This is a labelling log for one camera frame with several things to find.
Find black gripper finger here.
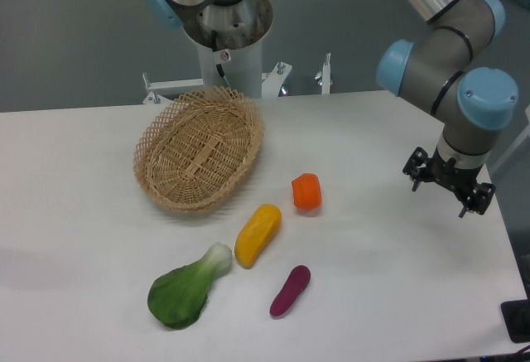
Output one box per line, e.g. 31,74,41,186
402,147,429,192
457,182,496,217

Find black device at table edge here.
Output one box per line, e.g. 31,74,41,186
500,299,529,344

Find yellow toy sweet potato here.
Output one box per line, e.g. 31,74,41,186
234,204,282,269

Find orange toy pepper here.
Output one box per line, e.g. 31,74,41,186
291,173,322,210

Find black cable on pedestal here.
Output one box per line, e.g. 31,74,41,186
210,30,231,88

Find green toy bok choy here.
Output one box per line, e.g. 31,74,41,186
147,243,232,330

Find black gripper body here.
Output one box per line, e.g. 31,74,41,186
424,149,480,200

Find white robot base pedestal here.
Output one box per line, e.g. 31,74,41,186
184,0,273,99

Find purple toy sweet potato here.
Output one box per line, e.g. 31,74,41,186
269,265,311,318

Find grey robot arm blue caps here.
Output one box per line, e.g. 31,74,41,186
144,0,518,214

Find woven wicker basket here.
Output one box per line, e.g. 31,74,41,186
133,86,264,213

